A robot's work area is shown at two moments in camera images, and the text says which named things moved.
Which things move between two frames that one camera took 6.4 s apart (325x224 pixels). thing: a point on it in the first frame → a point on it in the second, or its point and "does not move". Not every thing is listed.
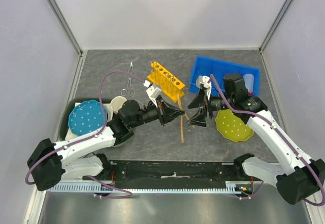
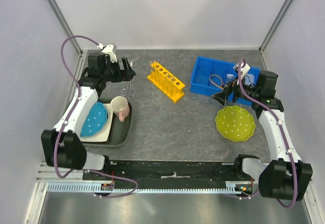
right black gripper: x=199 y=119 → x=232 y=87
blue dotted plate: x=87 y=117 does not move
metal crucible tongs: x=132 y=92 does not move
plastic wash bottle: x=249 y=78 does not move
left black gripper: x=167 y=112 → x=125 y=75
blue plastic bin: x=205 y=67 does not move
